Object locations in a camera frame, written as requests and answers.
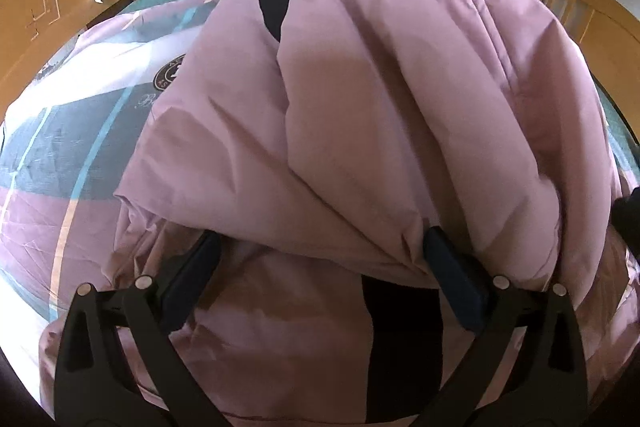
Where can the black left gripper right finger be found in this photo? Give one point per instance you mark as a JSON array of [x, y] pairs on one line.
[[526, 364]]

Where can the wooden headboard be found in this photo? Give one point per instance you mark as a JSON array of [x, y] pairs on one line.
[[608, 36]]

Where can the pink plaid quilt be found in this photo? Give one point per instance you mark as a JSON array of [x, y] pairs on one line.
[[68, 138]]

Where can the pink black hooded jacket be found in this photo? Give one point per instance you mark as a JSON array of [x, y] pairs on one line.
[[331, 136]]

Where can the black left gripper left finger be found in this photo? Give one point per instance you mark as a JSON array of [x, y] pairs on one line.
[[117, 366]]

